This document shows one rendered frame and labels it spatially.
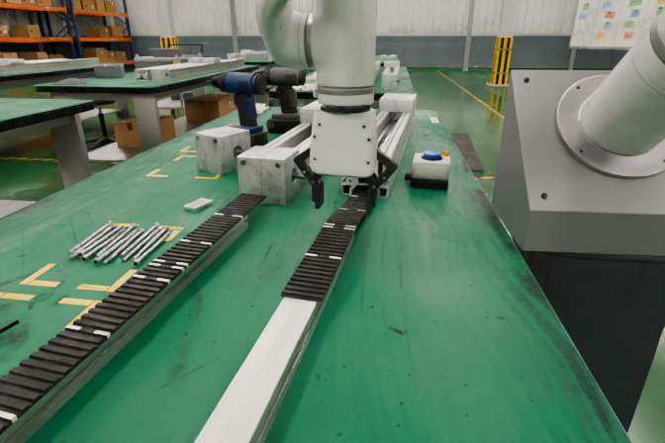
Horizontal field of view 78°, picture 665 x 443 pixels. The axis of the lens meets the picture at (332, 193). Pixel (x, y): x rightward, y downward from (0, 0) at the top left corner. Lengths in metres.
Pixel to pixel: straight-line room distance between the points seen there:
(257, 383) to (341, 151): 0.35
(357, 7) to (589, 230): 0.47
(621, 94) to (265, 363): 0.57
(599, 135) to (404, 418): 0.52
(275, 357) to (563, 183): 0.51
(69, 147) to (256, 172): 1.89
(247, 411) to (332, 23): 0.46
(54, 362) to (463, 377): 0.38
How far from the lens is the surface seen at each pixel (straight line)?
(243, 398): 0.39
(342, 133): 0.61
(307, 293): 0.49
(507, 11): 11.05
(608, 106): 0.72
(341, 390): 0.43
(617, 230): 0.76
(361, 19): 0.59
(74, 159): 2.64
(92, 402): 0.48
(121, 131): 3.88
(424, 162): 0.92
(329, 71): 0.59
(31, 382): 0.47
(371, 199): 0.65
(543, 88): 0.81
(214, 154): 1.03
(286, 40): 0.60
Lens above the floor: 1.09
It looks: 21 degrees down
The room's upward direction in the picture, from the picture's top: straight up
